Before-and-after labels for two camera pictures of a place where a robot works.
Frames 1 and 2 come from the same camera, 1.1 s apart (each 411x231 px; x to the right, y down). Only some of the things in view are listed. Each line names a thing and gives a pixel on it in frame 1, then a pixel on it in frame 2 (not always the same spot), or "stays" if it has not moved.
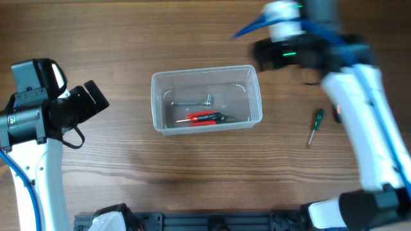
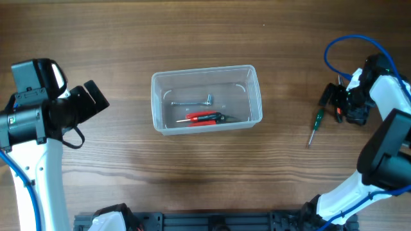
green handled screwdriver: [319, 117] stays
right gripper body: [280, 53] to [355, 105]
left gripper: [90, 108] stays
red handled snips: [223, 118] stays
